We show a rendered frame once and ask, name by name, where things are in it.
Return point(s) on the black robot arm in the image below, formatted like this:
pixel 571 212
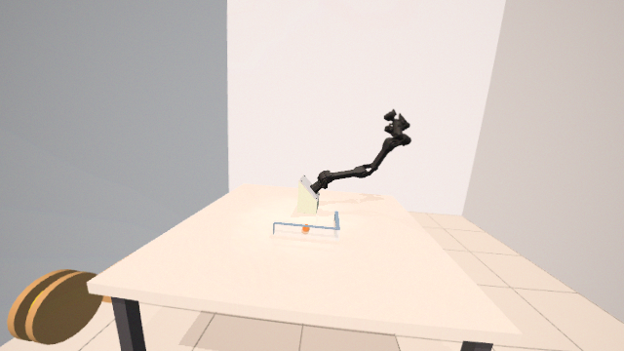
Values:
pixel 389 144

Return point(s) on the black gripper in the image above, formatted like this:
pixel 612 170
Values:
pixel 401 122

